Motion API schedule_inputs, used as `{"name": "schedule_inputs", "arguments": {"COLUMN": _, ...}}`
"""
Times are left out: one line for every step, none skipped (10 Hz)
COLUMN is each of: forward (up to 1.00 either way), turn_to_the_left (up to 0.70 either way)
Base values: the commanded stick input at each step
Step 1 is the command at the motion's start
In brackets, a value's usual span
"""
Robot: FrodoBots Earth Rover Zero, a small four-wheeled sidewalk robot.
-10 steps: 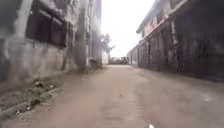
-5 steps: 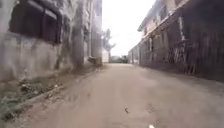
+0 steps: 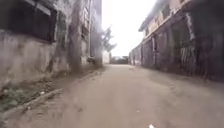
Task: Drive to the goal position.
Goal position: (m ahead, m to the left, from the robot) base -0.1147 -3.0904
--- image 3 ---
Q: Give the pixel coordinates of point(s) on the tree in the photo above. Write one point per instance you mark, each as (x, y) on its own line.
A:
(107, 41)

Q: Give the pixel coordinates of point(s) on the brown dirt road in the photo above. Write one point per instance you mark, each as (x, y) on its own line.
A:
(126, 96)

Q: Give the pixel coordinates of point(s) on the tree trunk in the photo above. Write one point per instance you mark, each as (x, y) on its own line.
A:
(75, 36)

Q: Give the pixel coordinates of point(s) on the brick building with dark doors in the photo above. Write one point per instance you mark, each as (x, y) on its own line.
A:
(180, 43)

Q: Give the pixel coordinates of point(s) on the robot's own part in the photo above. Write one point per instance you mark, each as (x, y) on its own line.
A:
(151, 126)

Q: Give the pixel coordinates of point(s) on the grey weathered concrete building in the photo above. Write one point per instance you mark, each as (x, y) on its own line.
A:
(23, 53)

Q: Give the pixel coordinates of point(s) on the weedy strip with rubble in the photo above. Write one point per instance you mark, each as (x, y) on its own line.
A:
(23, 93)

